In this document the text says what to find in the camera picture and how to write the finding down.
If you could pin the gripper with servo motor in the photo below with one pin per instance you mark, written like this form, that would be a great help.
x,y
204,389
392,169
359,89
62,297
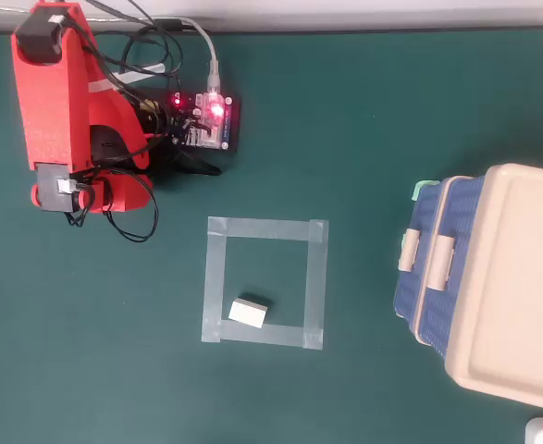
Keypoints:
x,y
53,187

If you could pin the white cube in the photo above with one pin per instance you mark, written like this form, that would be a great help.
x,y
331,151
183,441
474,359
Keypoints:
x,y
248,314

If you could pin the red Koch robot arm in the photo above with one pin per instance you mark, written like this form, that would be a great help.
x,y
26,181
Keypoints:
x,y
49,115

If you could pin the black controller board with LEDs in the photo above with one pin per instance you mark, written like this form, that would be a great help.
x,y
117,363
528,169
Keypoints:
x,y
211,122

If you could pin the small green tape piece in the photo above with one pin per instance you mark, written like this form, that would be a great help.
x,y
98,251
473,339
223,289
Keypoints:
x,y
404,241

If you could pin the large green tape piece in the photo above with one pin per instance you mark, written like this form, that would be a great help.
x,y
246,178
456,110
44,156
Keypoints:
x,y
421,189

